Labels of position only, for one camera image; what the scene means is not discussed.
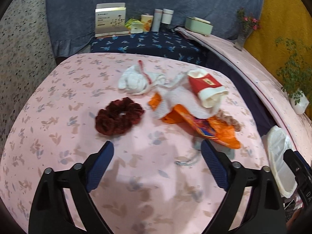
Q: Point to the red white paper cup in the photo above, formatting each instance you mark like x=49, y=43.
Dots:
x=208, y=90

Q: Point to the dark red velvet scrunchie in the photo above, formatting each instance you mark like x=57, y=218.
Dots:
x=118, y=117

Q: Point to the yellow fabric backdrop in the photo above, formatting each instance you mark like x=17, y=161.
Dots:
x=279, y=18

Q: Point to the green plant white pot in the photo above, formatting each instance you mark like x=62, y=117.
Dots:
x=296, y=73

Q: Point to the orange patterned small box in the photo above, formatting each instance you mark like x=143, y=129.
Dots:
x=146, y=20

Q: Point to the slim white bottle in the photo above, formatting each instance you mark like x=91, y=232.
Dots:
x=156, y=20

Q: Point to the light pink speckled cloth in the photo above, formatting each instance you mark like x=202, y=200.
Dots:
x=265, y=85

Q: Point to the white crumpled sock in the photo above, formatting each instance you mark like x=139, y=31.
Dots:
x=135, y=80

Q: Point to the small green white box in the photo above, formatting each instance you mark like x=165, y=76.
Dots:
x=134, y=26

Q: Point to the navy floral cloth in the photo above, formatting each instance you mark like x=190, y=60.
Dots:
x=168, y=44

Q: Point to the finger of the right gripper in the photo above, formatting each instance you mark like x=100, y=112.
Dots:
x=302, y=173

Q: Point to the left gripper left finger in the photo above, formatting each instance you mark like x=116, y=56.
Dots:
x=50, y=212

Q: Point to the white cylindrical jar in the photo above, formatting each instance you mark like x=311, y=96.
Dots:
x=167, y=15

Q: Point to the white open-top box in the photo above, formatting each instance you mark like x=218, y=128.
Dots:
x=110, y=19

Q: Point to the grey plastic packet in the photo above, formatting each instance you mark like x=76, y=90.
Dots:
x=195, y=152

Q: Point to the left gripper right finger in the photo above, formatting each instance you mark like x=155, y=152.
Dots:
x=264, y=212

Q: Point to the white trash bag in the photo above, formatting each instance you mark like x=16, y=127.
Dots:
x=276, y=142

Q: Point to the pink floral tablecloth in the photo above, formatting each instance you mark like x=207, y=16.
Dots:
x=143, y=190

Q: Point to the pale green tissue box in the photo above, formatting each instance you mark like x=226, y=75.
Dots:
x=198, y=25

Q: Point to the glass vase pink flowers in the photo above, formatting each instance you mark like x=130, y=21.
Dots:
x=247, y=24

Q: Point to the blue grey sofa cover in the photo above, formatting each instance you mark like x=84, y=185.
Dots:
x=71, y=23

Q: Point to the white paper towel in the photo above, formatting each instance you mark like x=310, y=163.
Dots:
x=179, y=92

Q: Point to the orange snack wrapper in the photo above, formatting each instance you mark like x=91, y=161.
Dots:
x=220, y=128

